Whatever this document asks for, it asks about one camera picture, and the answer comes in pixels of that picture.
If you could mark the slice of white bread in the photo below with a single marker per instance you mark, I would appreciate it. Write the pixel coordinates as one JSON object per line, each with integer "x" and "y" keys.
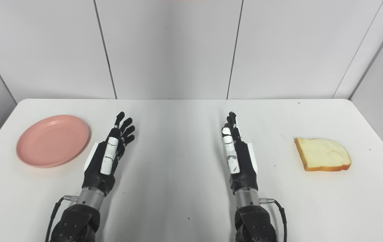
{"x": 324, "y": 153}

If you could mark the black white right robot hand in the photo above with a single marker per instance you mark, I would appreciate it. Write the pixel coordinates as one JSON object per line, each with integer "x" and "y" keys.
{"x": 243, "y": 168}

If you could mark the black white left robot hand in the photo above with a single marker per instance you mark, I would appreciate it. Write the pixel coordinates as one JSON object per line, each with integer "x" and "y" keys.
{"x": 100, "y": 171}

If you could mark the pink round plate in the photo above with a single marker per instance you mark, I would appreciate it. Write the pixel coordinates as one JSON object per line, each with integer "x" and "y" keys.
{"x": 53, "y": 141}

